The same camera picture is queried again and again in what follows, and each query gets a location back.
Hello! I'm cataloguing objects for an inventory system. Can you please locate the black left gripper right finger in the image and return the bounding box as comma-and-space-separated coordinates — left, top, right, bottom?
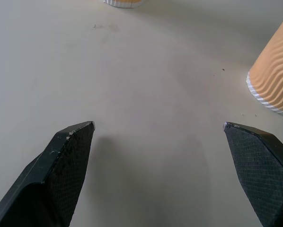
222, 122, 283, 227

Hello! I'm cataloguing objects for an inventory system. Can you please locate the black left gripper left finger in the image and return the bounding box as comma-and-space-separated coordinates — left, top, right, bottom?
0, 121, 96, 227

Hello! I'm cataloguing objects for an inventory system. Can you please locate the orange ribbed paper cup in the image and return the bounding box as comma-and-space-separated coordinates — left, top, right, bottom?
103, 0, 147, 9
246, 8, 283, 116

